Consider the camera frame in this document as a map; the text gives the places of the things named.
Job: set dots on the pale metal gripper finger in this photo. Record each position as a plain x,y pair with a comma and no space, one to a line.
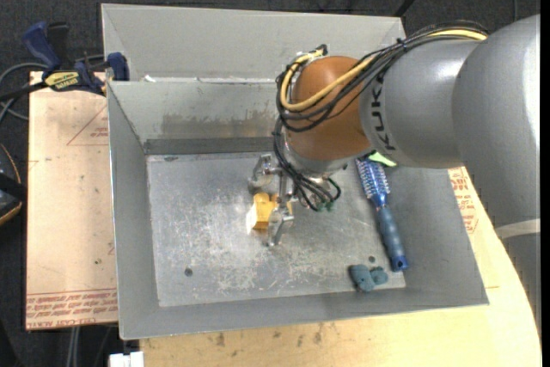
277,228
262,174

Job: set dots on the yellow block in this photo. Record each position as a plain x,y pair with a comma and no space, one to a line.
262,210

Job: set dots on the grey metal bin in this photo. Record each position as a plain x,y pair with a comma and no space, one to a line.
215,253

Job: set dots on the bright green thing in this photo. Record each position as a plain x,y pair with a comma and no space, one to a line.
382,160

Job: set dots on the grey-blue soft lump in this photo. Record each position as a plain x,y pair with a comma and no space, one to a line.
365,277

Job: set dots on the blue hairbrush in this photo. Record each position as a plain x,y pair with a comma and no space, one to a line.
389,228

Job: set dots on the brown cardboard board, red print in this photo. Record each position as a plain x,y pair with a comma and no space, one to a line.
69,202

